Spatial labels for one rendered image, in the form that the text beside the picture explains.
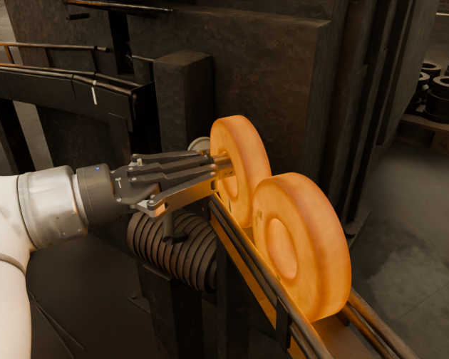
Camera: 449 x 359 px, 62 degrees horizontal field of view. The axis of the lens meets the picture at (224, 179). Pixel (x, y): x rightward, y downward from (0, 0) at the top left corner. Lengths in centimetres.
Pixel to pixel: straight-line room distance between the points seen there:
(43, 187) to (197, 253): 33
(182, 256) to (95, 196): 29
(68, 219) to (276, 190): 23
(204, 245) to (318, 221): 37
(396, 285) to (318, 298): 109
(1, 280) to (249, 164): 28
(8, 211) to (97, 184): 9
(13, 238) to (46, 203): 5
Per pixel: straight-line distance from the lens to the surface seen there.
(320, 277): 34
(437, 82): 231
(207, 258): 67
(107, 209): 45
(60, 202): 44
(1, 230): 44
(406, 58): 153
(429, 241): 166
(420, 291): 145
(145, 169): 48
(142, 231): 75
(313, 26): 67
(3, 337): 38
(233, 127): 46
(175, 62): 72
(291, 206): 35
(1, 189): 46
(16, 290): 41
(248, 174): 44
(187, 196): 45
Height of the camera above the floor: 100
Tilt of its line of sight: 34 degrees down
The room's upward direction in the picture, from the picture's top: straight up
